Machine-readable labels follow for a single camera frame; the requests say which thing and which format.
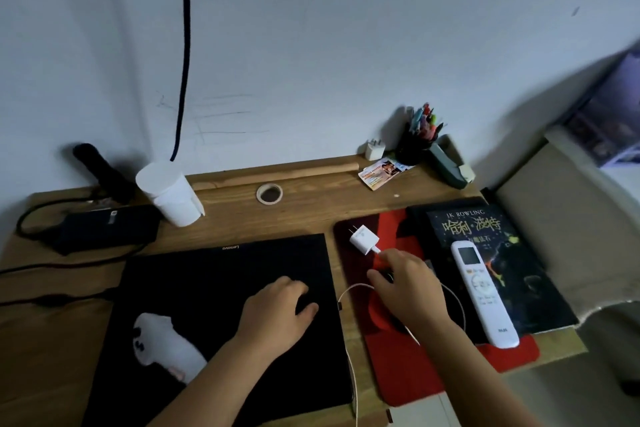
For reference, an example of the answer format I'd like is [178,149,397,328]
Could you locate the green stapler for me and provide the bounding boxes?
[429,141,476,189]

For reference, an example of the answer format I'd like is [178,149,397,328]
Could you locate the person's left forearm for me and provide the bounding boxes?
[147,334,297,427]

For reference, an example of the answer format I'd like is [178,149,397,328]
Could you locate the black hanging cord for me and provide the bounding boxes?
[169,0,192,162]

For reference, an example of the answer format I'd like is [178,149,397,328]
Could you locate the person's right forearm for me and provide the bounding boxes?
[412,314,546,427]

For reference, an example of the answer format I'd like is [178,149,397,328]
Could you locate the black laptop power brick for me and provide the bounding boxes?
[52,205,162,256]

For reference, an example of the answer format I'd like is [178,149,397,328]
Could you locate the beige cushion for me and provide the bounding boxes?
[495,141,640,322]

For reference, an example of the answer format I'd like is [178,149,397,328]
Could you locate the black hardcover book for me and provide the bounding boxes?
[406,199,581,345]

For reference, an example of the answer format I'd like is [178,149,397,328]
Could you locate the black handheld device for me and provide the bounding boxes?
[72,143,137,204]

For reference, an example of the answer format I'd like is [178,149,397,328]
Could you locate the black power cable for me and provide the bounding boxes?
[0,196,151,307]

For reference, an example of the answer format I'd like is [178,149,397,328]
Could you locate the white charging cable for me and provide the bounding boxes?
[337,249,467,427]

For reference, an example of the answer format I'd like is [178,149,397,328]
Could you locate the colourful printed cards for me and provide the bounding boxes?
[357,156,416,191]

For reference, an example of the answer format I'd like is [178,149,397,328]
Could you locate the black pen holder cup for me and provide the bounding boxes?
[396,129,433,166]

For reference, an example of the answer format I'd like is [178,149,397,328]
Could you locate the white charger plug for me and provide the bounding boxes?
[348,225,383,256]

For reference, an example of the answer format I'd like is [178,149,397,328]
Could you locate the person's right hand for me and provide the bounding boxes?
[367,250,451,338]

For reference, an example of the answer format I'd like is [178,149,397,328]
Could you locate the white remote control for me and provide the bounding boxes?
[451,240,521,350]

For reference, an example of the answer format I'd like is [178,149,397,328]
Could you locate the black laptop with white sticker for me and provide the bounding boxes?
[82,233,356,427]

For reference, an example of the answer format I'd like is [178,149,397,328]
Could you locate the roll of tape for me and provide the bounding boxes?
[256,183,284,205]

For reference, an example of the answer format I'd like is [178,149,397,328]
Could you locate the red and black mouse pad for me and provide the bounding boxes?
[333,209,541,407]

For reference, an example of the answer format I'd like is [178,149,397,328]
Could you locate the person's left hand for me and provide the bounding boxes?
[234,276,320,360]

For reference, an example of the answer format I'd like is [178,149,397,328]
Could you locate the bunch of coloured pens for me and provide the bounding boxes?
[407,102,445,142]

